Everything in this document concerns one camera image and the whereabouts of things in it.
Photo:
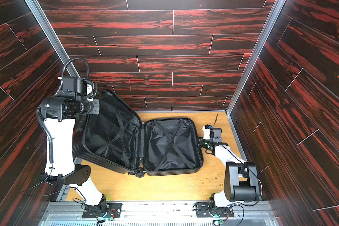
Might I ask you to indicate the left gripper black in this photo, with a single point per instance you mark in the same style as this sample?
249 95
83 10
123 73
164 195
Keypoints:
96 103

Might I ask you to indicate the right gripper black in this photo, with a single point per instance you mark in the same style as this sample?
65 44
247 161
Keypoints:
202 142

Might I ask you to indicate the black hard-shell suitcase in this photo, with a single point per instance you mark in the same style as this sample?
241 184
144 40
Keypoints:
117 139

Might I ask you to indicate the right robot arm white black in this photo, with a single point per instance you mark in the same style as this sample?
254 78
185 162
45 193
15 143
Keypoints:
241 183

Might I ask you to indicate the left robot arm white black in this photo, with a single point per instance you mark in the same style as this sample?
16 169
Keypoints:
57 117

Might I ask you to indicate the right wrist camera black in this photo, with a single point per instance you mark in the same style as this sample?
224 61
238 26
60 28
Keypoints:
212 134

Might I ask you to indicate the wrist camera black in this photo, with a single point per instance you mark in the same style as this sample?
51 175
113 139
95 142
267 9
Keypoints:
212 134
77 84

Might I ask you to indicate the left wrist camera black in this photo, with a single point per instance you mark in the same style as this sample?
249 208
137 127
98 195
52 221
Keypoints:
77 84

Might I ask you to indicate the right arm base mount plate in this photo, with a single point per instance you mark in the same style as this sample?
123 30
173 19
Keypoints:
208 210

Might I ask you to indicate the left aluminium corner post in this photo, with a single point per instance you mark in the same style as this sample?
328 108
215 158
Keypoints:
47 28

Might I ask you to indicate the aluminium corner post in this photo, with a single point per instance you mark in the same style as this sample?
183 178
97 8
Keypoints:
47 28
268 26

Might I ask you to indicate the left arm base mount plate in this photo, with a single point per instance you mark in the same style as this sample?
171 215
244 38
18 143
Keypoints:
110 210

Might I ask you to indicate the aluminium front rail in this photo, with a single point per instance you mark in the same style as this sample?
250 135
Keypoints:
159 213

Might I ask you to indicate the right aluminium corner post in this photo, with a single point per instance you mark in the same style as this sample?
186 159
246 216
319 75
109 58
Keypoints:
268 26

